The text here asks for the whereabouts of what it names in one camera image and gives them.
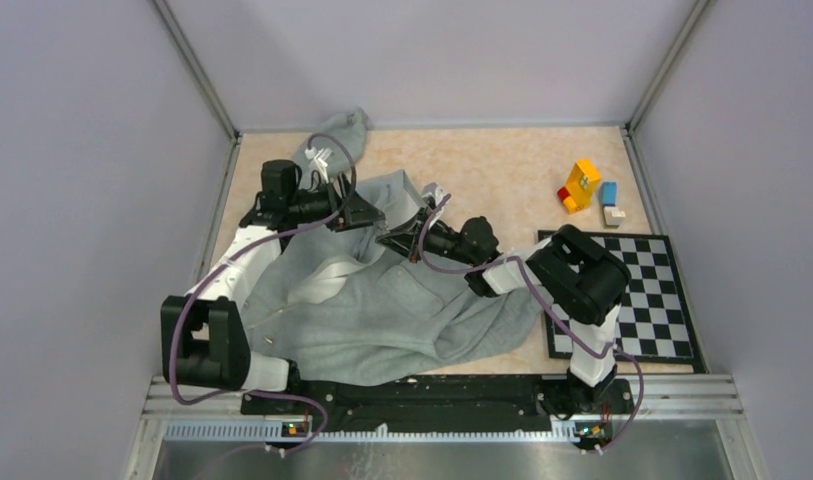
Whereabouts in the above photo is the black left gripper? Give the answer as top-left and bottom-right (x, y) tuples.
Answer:
(288, 171), (385, 232)

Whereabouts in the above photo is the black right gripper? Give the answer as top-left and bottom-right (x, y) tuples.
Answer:
(377, 206), (478, 266)

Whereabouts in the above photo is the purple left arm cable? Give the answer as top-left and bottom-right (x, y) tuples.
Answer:
(168, 132), (358, 458)

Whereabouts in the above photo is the yellow red toy block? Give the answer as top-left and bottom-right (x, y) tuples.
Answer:
(557, 158), (602, 214)

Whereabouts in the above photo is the white beige toy block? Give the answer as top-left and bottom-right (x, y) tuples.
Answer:
(602, 205), (626, 228)

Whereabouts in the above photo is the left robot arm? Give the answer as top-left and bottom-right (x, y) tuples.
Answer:
(160, 159), (385, 414)

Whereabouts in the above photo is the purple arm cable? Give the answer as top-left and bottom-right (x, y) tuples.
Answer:
(168, 132), (358, 458)
(415, 192), (646, 455)

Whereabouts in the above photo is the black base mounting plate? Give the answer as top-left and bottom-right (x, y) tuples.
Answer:
(240, 374), (634, 433)

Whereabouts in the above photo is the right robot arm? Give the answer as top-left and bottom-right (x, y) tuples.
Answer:
(377, 207), (631, 420)

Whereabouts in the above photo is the blue toy block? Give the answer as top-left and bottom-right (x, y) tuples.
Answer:
(600, 181), (618, 208)

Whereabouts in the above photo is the black white checkerboard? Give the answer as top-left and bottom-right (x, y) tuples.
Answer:
(537, 229), (707, 374)

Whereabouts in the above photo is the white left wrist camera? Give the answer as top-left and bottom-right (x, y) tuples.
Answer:
(304, 147), (338, 185)

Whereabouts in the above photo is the grey zip-up jacket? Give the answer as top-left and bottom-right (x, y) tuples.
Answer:
(236, 107), (554, 388)

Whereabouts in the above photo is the white cable duct strip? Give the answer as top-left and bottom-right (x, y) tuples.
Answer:
(164, 420), (580, 444)

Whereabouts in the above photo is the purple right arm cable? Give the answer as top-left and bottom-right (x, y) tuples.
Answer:
(415, 192), (646, 455)

